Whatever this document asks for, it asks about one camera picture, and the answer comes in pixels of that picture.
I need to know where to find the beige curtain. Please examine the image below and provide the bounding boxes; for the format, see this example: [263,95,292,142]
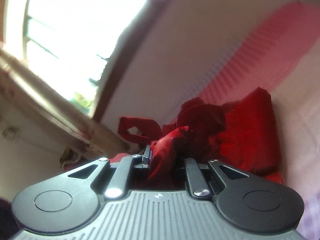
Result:
[1,49,129,159]

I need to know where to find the wooden window frame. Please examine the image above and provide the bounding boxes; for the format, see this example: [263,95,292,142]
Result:
[0,0,176,123]

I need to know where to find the red puffer jacket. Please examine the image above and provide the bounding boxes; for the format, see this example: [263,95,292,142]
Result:
[118,88,283,185]

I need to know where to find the pink patterned bed sheet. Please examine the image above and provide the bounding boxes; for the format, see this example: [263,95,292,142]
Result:
[159,0,320,240]

